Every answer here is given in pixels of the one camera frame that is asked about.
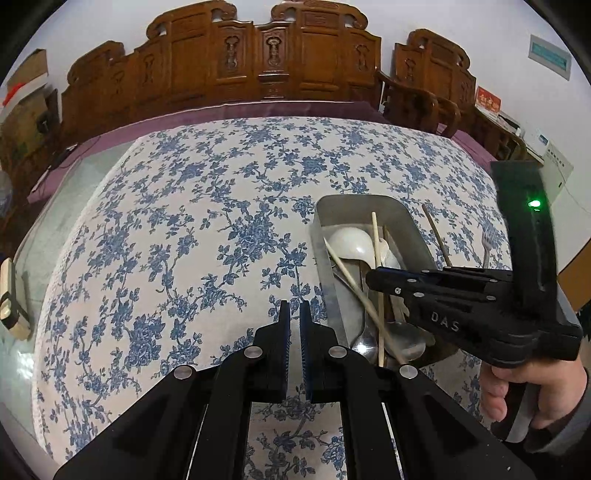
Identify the metal fork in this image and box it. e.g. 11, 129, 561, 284
481, 229, 494, 269

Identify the grey wall electrical panel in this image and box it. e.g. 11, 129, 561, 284
528, 35, 572, 81

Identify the small box on table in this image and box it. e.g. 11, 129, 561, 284
1, 258, 31, 341

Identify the metal rectangular tray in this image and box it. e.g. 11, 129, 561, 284
311, 194, 458, 367

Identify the white wall cover panel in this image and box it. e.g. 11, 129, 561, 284
540, 142, 574, 204

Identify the top cardboard box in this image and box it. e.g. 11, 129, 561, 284
6, 49, 48, 92

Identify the metal smiley spoon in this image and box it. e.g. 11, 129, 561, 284
331, 271, 381, 365

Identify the wooden side table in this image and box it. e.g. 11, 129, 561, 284
471, 107, 544, 168

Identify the white router box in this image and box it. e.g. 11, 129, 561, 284
524, 130, 550, 157

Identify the blue floral tablecloth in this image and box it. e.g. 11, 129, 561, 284
32, 117, 511, 464

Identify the large cardboard box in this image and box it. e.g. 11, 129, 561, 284
1, 89, 59, 172

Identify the person right hand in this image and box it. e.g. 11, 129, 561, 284
480, 358, 588, 429

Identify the purple sofa cushion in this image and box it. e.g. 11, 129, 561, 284
27, 101, 388, 204

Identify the white plastic ladle spoon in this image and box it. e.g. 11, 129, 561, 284
328, 227, 376, 269

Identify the carved wooden armchair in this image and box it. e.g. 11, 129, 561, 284
391, 29, 477, 139

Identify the carved wooden sofa bench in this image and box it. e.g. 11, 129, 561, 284
59, 0, 440, 139

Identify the red gift box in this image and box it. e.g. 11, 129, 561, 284
476, 86, 501, 114

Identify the purple armchair cushion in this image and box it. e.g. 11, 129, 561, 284
451, 130, 497, 174

